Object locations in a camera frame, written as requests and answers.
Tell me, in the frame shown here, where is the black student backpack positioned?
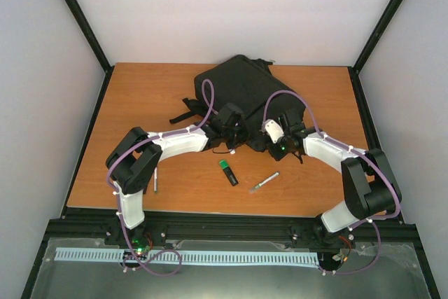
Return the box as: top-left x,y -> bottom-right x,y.
169,55 -> 305,152

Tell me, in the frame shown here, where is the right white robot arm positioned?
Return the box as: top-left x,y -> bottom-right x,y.
262,110 -> 401,246

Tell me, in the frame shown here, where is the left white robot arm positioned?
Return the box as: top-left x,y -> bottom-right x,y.
106,103 -> 247,245

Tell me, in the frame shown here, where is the silver craft knife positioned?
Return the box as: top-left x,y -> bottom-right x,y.
249,172 -> 279,193

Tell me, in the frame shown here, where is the green highlighter marker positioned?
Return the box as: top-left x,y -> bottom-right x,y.
219,160 -> 239,186

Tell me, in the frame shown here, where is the blue capped white pen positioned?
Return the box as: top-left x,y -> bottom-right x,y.
153,168 -> 158,194

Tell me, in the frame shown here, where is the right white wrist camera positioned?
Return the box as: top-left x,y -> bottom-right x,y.
262,119 -> 284,144

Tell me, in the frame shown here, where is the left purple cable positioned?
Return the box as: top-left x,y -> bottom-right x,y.
106,78 -> 216,276

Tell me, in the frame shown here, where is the right black frame post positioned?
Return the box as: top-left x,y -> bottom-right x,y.
351,0 -> 426,72

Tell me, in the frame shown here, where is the black frame post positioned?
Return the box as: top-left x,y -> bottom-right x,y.
43,0 -> 113,69
351,0 -> 426,72

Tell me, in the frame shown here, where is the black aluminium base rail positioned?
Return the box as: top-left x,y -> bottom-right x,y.
43,208 -> 423,252

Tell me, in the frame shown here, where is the light blue cable duct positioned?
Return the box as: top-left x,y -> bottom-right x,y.
54,247 -> 319,268

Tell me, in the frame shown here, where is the left black frame post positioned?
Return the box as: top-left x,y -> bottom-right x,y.
43,0 -> 113,69

